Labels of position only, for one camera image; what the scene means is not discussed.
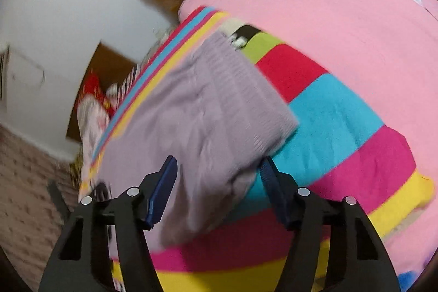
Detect plaid cloth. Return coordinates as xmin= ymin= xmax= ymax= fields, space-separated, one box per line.
xmin=116 ymin=64 xmax=142 ymax=108

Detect pink quilt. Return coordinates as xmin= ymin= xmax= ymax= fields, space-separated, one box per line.
xmin=178 ymin=0 xmax=438 ymax=282

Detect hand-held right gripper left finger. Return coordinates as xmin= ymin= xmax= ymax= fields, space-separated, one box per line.
xmin=38 ymin=155 xmax=178 ymax=292

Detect black and white small item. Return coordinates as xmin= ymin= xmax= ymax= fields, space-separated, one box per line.
xmin=227 ymin=24 xmax=262 ymax=48

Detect lavender knit pants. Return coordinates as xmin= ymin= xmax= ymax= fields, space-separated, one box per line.
xmin=97 ymin=30 xmax=301 ymax=250

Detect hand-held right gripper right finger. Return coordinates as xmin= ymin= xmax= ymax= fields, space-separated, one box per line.
xmin=258 ymin=156 xmax=401 ymax=292

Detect striped colourful blanket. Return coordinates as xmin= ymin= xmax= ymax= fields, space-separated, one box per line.
xmin=78 ymin=5 xmax=436 ymax=292

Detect red patterned pillow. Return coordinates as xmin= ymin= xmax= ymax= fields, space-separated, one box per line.
xmin=77 ymin=73 xmax=120 ymax=120

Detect floral pink pillow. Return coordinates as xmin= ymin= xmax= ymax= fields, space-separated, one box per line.
xmin=76 ymin=95 xmax=111 ymax=163

